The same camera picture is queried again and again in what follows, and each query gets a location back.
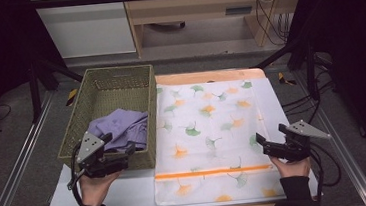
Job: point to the white leaf-print mesh laundry bag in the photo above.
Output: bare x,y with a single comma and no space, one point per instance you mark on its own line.
207,131

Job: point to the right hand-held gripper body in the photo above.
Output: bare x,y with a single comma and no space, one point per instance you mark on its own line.
302,130

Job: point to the white cabinet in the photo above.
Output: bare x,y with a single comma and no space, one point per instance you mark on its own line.
87,31

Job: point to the aluminium rail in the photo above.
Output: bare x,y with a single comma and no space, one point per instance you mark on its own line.
13,174
347,162

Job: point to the green woven basket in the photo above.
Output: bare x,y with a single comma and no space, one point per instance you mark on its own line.
116,85

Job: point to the purple garment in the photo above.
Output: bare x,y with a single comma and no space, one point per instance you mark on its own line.
122,125

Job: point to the wooden desk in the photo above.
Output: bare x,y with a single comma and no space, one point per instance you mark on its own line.
196,4

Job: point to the black metal stand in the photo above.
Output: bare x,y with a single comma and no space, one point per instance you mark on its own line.
312,71
35,96

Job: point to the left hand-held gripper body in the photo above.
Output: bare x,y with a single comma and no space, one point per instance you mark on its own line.
89,148

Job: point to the person's right hand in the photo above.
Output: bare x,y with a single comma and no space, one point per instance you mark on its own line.
292,168

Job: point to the person's left hand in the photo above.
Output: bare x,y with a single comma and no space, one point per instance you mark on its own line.
95,189

